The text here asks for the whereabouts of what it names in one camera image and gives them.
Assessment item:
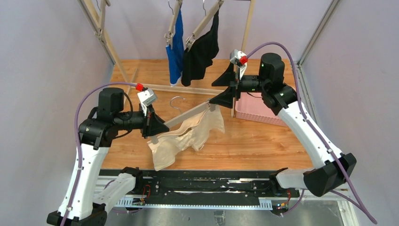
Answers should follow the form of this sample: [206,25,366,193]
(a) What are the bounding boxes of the beige hanger with cream underwear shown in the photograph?
[164,101,216,128]

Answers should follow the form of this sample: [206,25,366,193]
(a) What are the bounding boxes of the cream underwear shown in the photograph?
[147,106,225,171]

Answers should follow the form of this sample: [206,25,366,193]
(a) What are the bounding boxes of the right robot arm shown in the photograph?
[210,50,357,197]

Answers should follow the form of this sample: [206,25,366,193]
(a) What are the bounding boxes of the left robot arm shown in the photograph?
[47,84,169,226]

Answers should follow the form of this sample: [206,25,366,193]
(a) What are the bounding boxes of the black underwear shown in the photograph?
[181,12,219,87]

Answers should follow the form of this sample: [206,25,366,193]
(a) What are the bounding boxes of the blue underwear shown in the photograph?
[166,10,184,87]

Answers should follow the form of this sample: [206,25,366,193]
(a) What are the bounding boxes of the beige hanger with black underwear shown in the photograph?
[185,0,224,50]

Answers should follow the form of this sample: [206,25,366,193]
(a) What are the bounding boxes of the beige hanger with blue underwear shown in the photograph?
[164,0,183,48]

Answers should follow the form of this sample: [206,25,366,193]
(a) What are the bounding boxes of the empty beige clip hanger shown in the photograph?
[96,0,111,43]

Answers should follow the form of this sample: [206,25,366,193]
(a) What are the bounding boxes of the pink plastic basket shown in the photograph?
[235,92,287,127]

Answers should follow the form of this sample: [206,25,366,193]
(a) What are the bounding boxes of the wooden clothes rack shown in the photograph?
[78,0,257,119]

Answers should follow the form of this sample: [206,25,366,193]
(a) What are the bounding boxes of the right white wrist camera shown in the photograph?
[230,49,247,66]

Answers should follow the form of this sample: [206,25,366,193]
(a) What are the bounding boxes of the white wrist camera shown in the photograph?
[137,88,158,107]
[230,49,247,66]

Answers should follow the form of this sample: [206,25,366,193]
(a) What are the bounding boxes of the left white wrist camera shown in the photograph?
[137,88,158,107]

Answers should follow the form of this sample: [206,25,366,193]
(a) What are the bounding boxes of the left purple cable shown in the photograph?
[59,81,144,226]

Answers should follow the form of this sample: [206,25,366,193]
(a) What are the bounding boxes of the purple cable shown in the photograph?
[239,41,378,225]
[59,81,144,226]

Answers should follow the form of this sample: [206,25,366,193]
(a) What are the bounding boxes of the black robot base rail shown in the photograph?
[70,169,331,211]

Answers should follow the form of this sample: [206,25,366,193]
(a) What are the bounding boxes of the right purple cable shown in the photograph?
[239,41,378,225]

